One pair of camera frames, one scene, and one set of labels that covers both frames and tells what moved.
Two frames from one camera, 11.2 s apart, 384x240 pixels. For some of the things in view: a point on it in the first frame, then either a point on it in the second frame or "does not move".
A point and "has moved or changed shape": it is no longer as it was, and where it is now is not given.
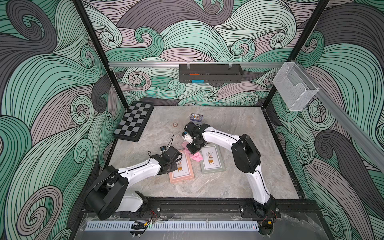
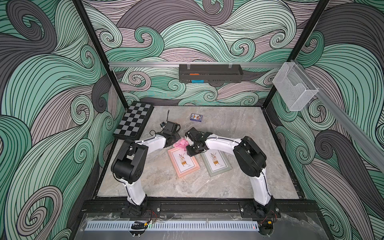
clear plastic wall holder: [295, 88] does not move
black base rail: [211, 208] does not move
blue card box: [196, 117] does not move
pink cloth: [197, 157] → [182, 143]
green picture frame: [212, 161] has moved or changed shape
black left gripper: [174, 167] → [176, 136]
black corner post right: [295, 50] does not move
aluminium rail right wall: [374, 150] does not move
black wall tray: [210, 73] does not move
